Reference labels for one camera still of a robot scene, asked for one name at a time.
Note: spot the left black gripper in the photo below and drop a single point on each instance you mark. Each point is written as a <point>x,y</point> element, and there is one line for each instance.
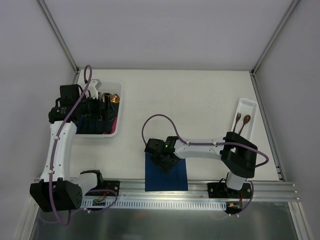
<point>101,108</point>

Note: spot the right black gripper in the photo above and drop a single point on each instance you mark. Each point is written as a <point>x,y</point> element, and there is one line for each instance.
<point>164,161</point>

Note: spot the blue paper napkin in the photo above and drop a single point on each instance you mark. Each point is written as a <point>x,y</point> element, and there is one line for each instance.
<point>166,177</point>

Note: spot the wooden fork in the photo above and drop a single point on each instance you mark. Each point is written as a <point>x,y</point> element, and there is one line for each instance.
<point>238,117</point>

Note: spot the wooden spoon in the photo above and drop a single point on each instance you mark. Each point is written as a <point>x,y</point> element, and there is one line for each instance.
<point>246,120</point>

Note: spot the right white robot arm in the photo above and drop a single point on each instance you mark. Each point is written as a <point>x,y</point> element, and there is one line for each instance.
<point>238,154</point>

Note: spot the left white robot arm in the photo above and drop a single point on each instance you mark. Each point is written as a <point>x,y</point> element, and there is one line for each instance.
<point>76,111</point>

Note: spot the rolled napkin bundles with cutlery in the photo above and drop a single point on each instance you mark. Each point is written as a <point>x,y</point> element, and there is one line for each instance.
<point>104,121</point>

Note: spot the white plastic bin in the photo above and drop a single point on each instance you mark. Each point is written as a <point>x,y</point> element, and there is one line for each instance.
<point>113,88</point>

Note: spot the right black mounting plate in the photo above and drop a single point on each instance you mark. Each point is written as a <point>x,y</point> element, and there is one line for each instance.
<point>219,190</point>

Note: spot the black mounting plate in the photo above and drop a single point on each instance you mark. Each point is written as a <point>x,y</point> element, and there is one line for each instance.
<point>113,185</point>
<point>219,190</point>

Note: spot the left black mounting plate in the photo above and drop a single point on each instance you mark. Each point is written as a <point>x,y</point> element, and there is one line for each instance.
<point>113,185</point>

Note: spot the white perforated utensil tray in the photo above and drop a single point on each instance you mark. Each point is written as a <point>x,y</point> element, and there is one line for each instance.
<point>246,107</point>

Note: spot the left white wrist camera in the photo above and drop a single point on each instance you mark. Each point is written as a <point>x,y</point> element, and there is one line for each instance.
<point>92,91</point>

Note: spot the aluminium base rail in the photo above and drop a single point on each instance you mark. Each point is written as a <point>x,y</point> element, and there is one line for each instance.
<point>270,191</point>

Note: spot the white slotted cable duct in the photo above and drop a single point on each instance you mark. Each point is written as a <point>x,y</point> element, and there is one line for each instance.
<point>152,204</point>

